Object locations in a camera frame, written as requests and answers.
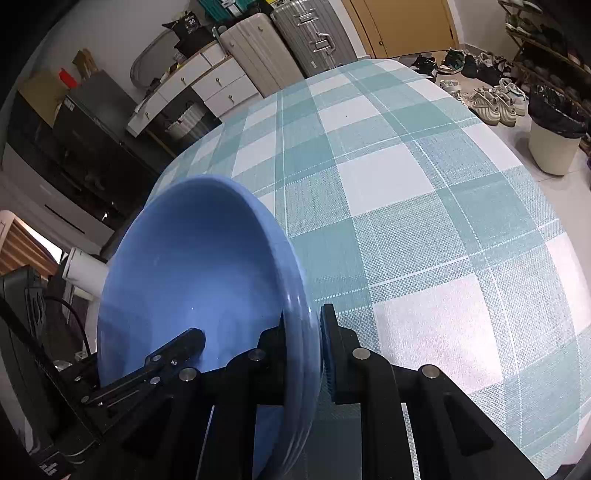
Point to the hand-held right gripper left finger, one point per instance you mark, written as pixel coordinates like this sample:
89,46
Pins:
268,355

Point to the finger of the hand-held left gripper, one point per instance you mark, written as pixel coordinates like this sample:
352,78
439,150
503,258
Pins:
184,344

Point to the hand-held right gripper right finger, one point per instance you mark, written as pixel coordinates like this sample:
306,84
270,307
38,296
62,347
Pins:
328,355

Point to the white cylindrical appliance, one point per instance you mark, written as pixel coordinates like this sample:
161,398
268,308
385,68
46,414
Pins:
85,272

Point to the brown curtain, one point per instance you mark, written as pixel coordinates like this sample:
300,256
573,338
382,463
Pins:
23,249

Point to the teal checkered tablecloth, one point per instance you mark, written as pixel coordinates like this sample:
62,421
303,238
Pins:
415,207

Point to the grey white woven basket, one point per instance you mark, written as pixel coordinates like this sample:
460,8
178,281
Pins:
182,124

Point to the dark wardrobe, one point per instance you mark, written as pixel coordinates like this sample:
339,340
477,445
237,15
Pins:
46,152

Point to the dark grey refrigerator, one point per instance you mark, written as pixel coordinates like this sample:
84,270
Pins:
101,106

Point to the white drawer desk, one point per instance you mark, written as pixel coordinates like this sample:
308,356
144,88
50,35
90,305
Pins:
217,78

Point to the oval grey framed mirror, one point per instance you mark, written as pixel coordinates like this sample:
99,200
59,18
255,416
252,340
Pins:
141,62

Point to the red box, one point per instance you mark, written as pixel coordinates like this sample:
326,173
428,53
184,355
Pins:
68,78

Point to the large tan cardboard box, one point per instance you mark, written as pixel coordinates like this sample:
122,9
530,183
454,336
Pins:
41,90

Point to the pile of assorted shoes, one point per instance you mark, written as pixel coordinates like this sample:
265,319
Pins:
489,101

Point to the small cardboard box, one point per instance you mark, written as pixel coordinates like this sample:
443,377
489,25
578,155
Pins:
85,60

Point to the cream suitcase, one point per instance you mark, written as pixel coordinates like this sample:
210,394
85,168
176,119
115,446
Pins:
258,50

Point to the black shopping bag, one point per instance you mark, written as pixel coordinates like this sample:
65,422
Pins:
194,32

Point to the cream trash bin black bag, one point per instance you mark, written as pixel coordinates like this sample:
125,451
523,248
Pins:
554,138

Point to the silver suitcase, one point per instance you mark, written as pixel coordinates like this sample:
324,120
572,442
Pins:
309,32

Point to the teal suitcase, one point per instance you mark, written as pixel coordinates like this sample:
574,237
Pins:
221,7

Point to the tan wooden door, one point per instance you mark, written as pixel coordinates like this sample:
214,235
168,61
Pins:
406,23

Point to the shoe rack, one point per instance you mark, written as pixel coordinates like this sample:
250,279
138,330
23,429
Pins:
549,50

